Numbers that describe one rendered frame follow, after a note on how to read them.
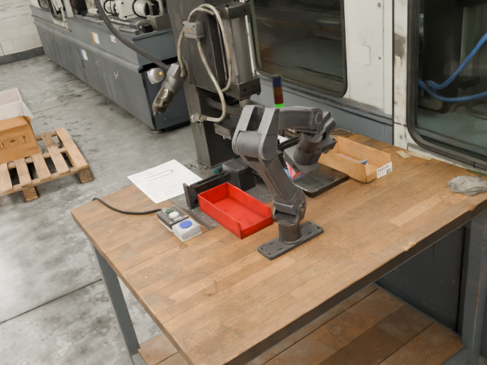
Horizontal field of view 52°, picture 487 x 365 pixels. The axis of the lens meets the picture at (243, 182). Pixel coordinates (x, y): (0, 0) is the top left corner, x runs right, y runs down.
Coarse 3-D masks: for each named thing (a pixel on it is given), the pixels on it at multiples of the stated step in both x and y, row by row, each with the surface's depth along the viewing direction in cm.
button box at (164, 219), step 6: (96, 198) 185; (108, 204) 178; (120, 210) 172; (156, 210) 169; (162, 210) 164; (174, 210) 162; (162, 216) 161; (168, 216) 160; (180, 216) 159; (186, 216) 158; (162, 222) 162; (168, 222) 156; (174, 222) 156; (168, 228) 158
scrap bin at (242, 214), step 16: (208, 192) 166; (224, 192) 169; (240, 192) 163; (208, 208) 160; (224, 208) 165; (240, 208) 163; (256, 208) 158; (224, 224) 154; (240, 224) 154; (256, 224) 149
